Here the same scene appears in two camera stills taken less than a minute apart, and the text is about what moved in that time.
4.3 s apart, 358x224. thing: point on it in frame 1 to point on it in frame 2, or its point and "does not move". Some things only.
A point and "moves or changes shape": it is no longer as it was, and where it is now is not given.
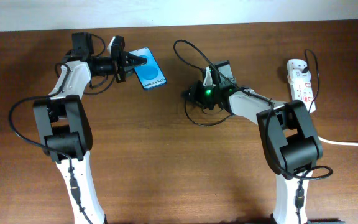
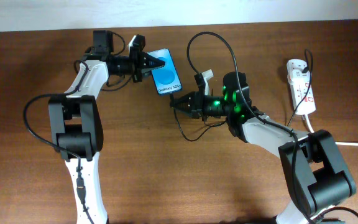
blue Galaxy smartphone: x=149 y=73 moves or changes shape
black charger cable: x=208 y=114 to x=171 y=98
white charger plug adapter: x=297 y=76 does not move
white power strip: x=302 y=91 does not move
